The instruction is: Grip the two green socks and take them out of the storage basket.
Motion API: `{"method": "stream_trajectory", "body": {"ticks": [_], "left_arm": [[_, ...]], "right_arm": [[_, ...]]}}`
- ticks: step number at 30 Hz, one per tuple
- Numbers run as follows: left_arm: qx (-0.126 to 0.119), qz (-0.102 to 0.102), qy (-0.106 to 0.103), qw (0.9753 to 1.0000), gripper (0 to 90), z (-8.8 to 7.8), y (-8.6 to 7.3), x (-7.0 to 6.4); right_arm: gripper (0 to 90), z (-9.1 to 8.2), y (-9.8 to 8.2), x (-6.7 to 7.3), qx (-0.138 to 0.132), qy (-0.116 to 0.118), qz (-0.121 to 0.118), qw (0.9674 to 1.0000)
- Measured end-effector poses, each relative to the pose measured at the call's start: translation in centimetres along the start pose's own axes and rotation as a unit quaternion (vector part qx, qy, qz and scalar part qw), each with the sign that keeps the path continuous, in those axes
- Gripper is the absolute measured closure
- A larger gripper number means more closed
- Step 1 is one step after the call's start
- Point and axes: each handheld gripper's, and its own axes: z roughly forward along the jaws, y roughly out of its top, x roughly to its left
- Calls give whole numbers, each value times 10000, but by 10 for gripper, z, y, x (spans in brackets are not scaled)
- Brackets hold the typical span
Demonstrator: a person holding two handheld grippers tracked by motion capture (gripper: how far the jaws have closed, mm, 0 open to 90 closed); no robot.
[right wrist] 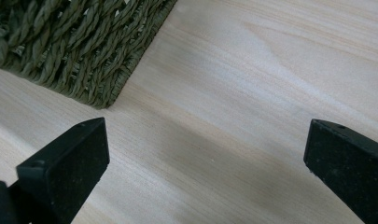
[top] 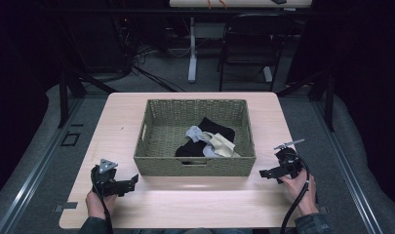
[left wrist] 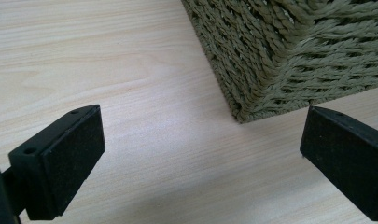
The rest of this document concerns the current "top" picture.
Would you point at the grey tape strip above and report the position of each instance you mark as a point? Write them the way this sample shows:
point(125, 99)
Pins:
point(66, 206)

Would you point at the light blue sock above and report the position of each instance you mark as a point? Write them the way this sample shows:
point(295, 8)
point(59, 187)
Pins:
point(194, 132)

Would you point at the olive woven basket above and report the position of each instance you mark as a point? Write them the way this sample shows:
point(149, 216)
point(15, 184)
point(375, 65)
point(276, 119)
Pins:
point(159, 139)

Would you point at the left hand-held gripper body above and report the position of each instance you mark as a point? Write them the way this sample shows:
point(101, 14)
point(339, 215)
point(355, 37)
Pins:
point(104, 182)

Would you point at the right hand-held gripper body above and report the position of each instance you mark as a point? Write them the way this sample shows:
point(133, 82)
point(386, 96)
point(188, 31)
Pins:
point(289, 164)

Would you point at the black metal stand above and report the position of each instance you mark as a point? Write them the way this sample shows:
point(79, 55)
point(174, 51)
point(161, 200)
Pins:
point(330, 104)
point(63, 97)

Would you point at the person's left hand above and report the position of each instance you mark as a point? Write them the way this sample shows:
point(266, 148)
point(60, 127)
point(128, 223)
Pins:
point(96, 204)

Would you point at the person's right hand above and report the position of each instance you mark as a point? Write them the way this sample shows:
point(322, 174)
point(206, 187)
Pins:
point(307, 201)

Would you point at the white desk leg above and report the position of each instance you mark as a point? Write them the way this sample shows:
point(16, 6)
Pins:
point(192, 58)
point(267, 74)

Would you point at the black folding chair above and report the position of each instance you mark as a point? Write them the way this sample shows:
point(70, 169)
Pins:
point(250, 31)

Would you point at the cream sock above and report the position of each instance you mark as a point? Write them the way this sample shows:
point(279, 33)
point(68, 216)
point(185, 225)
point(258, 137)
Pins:
point(223, 144)

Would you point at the black cloth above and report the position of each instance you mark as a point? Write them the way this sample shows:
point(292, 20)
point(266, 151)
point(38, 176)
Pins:
point(214, 127)

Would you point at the black tape square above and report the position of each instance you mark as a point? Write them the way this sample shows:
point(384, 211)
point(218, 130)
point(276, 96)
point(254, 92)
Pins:
point(62, 140)

